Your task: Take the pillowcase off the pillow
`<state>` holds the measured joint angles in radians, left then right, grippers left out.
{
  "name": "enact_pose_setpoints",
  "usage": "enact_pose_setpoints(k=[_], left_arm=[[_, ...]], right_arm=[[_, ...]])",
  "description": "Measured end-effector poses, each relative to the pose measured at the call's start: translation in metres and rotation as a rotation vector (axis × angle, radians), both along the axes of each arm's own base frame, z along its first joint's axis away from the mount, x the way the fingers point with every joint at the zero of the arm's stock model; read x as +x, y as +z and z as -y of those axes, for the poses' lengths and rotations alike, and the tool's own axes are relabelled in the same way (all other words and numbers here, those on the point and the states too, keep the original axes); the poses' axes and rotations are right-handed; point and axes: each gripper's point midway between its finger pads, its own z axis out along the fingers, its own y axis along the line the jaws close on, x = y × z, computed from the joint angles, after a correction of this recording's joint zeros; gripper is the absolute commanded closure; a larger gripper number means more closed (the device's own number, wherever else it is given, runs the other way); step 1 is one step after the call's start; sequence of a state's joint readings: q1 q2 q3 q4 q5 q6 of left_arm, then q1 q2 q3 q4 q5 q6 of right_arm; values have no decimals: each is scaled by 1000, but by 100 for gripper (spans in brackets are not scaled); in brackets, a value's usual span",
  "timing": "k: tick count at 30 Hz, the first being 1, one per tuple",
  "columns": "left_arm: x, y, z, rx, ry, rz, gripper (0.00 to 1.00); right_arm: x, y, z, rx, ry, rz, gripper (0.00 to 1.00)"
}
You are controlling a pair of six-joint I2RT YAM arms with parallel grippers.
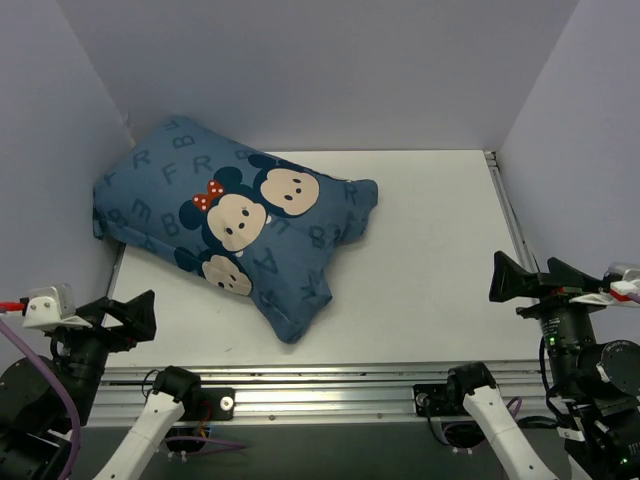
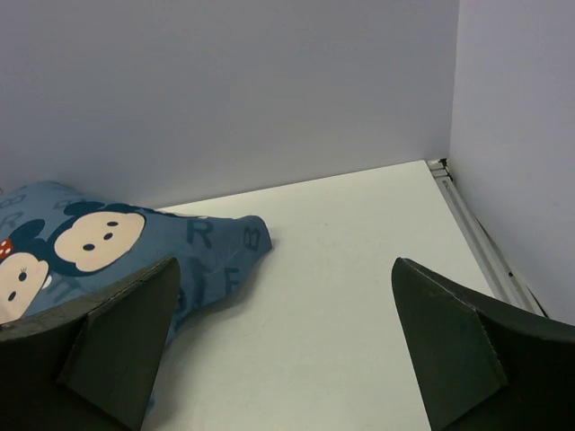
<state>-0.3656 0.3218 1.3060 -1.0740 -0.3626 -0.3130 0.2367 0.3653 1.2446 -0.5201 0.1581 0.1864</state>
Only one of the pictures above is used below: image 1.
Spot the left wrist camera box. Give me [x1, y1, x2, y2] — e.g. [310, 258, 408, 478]
[23, 283, 91, 332]

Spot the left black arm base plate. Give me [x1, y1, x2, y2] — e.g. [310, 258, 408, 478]
[180, 387, 235, 423]

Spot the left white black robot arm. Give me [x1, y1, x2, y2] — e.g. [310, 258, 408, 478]
[1, 285, 204, 479]

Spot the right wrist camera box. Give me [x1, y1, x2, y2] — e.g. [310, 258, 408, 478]
[570, 262, 639, 308]

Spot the aluminium right side rail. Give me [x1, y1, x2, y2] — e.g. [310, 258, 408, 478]
[483, 151, 539, 271]

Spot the aluminium front rail frame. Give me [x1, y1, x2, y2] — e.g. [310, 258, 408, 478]
[88, 361, 550, 428]

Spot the blue cartoon print pillowcase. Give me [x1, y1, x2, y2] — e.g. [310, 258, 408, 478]
[93, 115, 378, 344]

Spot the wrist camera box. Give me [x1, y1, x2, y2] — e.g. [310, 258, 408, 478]
[23, 283, 91, 332]
[570, 262, 639, 308]

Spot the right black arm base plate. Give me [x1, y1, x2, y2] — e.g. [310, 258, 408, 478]
[412, 383, 466, 418]

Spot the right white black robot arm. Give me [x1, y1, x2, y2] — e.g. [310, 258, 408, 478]
[443, 251, 639, 479]

